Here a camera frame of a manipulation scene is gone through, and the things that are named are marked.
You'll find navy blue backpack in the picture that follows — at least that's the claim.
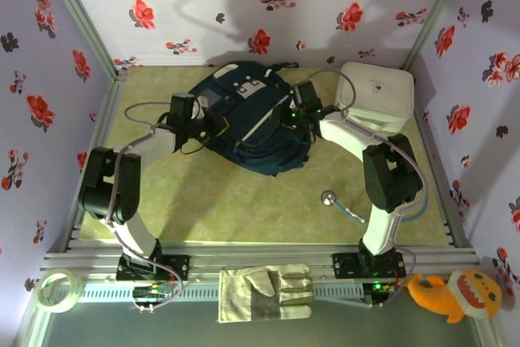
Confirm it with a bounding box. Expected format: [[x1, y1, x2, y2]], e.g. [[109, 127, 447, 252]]
[[188, 60, 314, 177]]

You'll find white zippered case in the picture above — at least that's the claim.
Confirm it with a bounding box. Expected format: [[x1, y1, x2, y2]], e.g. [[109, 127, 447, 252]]
[[332, 61, 415, 133]]

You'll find blue stethoscope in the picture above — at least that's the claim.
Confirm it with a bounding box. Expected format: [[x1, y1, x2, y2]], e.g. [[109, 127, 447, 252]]
[[320, 190, 430, 226]]

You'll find green marbled table mat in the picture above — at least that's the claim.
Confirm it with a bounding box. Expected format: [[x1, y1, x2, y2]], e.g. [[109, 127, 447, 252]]
[[79, 65, 450, 245]]

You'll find grey and cream work glove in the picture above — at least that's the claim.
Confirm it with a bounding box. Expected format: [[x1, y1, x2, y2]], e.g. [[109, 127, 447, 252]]
[[218, 263, 314, 323]]

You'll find small control board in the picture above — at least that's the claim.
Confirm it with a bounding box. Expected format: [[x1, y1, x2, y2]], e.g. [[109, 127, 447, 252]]
[[363, 280, 397, 307], [133, 286, 171, 303]]

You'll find clear tape roll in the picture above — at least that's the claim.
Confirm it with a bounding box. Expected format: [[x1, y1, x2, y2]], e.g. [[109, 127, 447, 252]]
[[34, 268, 85, 314]]

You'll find orange shark plush toy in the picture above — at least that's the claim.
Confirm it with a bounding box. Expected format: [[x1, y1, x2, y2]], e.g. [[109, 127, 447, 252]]
[[401, 268, 504, 324]]

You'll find grey right arm cable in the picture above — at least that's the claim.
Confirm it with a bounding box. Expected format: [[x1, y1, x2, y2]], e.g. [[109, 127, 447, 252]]
[[304, 69, 430, 310]]

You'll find aluminium side rail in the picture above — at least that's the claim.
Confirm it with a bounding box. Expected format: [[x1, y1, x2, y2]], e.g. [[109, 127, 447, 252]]
[[60, 70, 129, 253], [412, 70, 475, 249]]

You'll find aluminium corner post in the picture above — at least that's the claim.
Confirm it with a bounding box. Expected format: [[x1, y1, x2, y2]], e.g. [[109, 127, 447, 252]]
[[38, 0, 128, 82], [401, 0, 476, 72]]

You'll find long aluminium frame rail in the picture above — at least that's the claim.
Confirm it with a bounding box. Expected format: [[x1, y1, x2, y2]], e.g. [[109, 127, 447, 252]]
[[40, 241, 483, 283]]

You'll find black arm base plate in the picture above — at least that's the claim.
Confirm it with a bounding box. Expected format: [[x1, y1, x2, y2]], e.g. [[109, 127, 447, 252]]
[[116, 255, 191, 282], [331, 252, 406, 279]]

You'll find white slotted cable duct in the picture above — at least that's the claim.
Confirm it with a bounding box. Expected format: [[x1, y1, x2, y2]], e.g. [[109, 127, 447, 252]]
[[52, 284, 366, 303]]

